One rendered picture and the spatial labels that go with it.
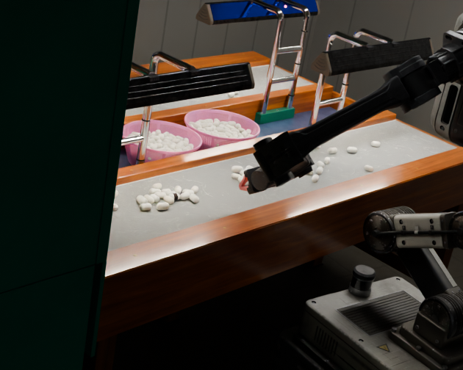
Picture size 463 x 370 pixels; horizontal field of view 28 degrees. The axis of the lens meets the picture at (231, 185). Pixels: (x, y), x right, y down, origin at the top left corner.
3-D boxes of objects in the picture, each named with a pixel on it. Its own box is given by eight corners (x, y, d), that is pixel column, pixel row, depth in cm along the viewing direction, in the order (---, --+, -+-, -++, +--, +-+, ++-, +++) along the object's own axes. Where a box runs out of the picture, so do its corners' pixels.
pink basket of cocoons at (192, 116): (270, 156, 325) (275, 131, 321) (217, 169, 307) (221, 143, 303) (218, 129, 341) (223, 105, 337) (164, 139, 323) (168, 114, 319)
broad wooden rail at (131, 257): (475, 199, 346) (489, 154, 338) (84, 347, 221) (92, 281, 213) (448, 186, 353) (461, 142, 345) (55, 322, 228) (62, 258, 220)
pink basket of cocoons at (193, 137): (211, 161, 312) (215, 136, 308) (175, 186, 289) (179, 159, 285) (142, 139, 320) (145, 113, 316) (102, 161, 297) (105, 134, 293)
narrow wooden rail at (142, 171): (390, 139, 368) (397, 114, 363) (-9, 243, 243) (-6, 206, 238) (379, 134, 371) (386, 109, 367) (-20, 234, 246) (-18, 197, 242)
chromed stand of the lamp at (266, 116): (293, 117, 366) (316, 7, 348) (259, 124, 352) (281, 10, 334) (259, 100, 378) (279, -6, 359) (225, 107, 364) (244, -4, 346)
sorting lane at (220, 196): (458, 153, 347) (459, 147, 346) (60, 274, 222) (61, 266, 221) (394, 124, 365) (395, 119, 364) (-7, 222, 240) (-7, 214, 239)
